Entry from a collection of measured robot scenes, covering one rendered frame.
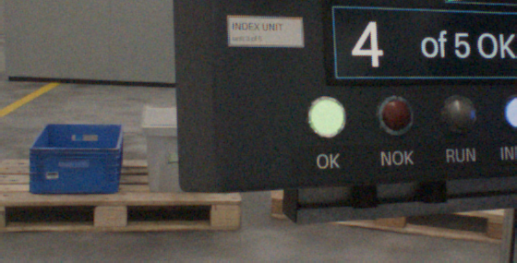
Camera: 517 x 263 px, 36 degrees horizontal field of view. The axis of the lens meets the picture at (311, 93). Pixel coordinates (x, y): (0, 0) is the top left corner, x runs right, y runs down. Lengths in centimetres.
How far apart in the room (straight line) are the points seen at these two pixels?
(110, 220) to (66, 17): 474
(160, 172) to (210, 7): 337
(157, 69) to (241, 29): 772
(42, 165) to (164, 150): 56
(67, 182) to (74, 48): 455
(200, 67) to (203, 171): 7
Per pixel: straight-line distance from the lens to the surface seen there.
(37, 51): 842
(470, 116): 56
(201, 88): 52
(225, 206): 379
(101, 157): 383
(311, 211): 59
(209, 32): 50
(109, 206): 377
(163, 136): 380
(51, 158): 385
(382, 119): 53
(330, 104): 51
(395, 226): 392
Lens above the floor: 121
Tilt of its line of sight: 8 degrees down
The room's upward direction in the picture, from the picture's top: 3 degrees clockwise
